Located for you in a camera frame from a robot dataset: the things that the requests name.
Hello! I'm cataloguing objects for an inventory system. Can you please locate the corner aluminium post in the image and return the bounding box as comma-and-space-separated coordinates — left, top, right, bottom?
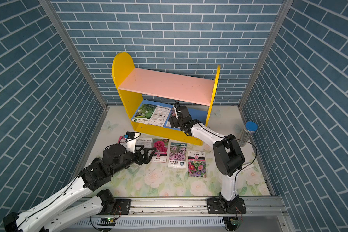
39, 0, 108, 111
238, 0, 293, 111

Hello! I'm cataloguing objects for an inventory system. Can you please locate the pink-bordered seed packet back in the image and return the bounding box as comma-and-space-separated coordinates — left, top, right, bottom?
118, 136, 126, 144

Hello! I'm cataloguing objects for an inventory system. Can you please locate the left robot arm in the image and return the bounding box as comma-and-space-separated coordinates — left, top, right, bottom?
3, 144, 157, 232

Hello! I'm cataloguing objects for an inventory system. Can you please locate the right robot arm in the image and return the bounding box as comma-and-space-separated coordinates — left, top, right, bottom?
169, 102, 253, 215

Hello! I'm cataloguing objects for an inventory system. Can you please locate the left circuit board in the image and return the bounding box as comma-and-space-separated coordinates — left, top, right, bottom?
97, 217, 116, 227

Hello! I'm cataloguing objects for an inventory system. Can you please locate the silver canister blue lid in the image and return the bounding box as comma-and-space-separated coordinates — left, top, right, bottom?
238, 121, 258, 147

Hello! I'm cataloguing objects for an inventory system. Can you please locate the chrysanthemum packet pink band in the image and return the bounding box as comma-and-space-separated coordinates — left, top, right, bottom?
165, 107, 177, 128

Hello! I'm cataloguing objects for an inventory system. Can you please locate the hollyhock magenta flower packet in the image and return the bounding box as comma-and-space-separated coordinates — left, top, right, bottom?
151, 138, 169, 163

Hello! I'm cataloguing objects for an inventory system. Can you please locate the white text packet lower shelf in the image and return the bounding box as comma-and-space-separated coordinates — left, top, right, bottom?
148, 105, 171, 127

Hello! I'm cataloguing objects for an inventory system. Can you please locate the white text seed packet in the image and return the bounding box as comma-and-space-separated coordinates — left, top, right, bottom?
135, 138, 153, 148

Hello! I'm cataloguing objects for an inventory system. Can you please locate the circuit board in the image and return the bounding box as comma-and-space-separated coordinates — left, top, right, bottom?
226, 218, 243, 227
97, 217, 116, 227

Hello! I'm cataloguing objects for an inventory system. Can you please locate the green gourd seed packet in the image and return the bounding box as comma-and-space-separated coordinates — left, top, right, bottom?
132, 103, 157, 124

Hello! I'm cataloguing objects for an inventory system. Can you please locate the left corner aluminium post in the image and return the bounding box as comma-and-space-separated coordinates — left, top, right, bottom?
39, 0, 108, 111

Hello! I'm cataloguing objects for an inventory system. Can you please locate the yellow wooden shelf unit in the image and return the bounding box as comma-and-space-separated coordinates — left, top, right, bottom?
111, 52, 220, 146

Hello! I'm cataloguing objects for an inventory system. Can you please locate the purple flower seed packet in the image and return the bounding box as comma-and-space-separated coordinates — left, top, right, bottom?
168, 143, 187, 168

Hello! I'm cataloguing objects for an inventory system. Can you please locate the small chrysanthemum seed packet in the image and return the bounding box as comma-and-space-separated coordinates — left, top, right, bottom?
187, 151, 207, 178

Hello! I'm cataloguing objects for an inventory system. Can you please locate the right corner aluminium post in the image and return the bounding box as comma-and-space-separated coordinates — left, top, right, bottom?
238, 0, 293, 111

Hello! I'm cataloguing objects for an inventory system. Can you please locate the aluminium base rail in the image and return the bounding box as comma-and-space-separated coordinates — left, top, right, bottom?
60, 196, 295, 232

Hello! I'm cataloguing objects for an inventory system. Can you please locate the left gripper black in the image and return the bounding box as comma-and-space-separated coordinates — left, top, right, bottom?
109, 144, 157, 176

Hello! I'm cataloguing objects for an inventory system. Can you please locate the right circuit board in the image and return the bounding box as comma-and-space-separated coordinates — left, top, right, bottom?
226, 218, 243, 227

